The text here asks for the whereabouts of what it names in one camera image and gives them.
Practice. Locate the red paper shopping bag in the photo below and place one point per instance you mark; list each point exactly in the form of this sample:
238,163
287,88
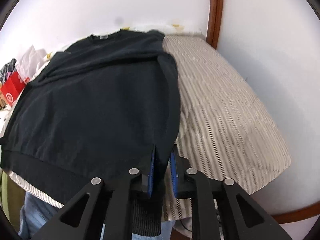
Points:
13,87

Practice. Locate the green blanket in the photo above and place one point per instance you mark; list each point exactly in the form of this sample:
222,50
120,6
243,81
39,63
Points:
12,199

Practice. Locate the black sweatshirt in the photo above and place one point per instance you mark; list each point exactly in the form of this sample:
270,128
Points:
96,110

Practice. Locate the white plastic shopping bag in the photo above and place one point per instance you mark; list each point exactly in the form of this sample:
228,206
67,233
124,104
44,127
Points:
31,62

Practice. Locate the striped quilted mattress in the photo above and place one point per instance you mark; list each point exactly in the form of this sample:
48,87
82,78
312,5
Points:
225,130

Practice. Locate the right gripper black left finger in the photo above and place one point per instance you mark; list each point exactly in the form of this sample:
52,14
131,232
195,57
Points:
104,210

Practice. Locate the blue jeans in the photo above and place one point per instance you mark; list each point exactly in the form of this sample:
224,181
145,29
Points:
35,213

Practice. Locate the brown wooden door frame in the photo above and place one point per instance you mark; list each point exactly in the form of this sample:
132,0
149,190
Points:
214,22

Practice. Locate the plaid dark garment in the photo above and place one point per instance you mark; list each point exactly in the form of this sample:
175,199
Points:
7,70

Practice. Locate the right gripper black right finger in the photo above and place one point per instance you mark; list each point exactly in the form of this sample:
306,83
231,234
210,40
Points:
221,209

